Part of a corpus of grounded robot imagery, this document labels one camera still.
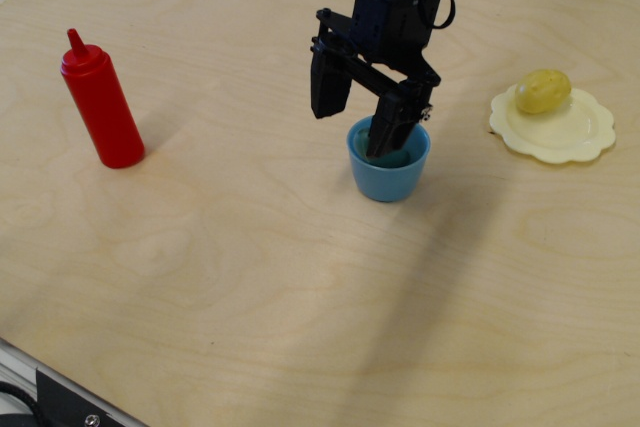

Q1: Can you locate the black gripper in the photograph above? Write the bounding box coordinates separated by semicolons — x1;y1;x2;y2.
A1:
310;0;442;159

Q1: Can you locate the green toy cucumber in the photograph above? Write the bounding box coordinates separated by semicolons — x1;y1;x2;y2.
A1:
353;129;411;169

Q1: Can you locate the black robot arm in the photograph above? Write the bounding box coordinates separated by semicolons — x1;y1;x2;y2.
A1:
310;0;456;159

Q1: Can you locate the blue plastic cup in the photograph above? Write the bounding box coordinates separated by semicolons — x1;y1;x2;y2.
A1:
346;116;431;202

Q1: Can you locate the yellow toy potato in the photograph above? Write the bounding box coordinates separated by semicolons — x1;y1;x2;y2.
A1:
515;69;572;114

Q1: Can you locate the cream scalloped plate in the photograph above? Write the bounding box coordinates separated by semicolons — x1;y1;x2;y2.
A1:
489;86;616;164

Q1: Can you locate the red squeeze bottle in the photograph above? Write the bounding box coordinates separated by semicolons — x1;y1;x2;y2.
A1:
60;28;145;169

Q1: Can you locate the black corner bracket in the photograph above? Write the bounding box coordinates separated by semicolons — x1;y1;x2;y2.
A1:
35;368;145;427

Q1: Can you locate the black cable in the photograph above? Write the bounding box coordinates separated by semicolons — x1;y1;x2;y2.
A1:
0;380;44;427

